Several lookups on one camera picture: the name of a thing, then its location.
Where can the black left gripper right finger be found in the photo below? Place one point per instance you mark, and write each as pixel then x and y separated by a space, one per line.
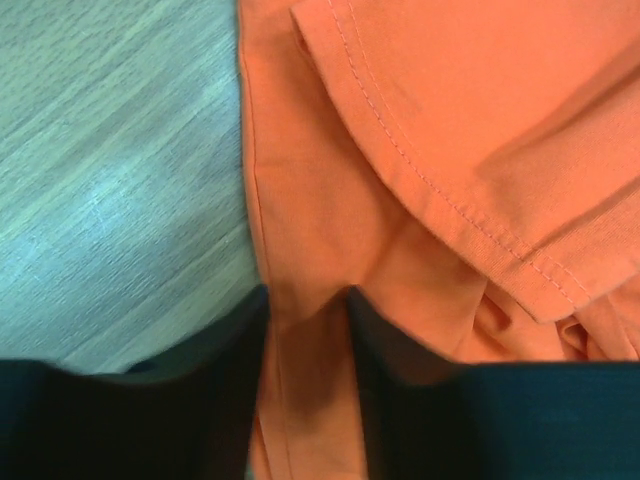
pixel 425 417

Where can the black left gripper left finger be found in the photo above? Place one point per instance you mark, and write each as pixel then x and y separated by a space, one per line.
pixel 184 413

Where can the orange t shirt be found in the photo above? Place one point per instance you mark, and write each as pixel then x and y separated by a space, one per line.
pixel 473 166

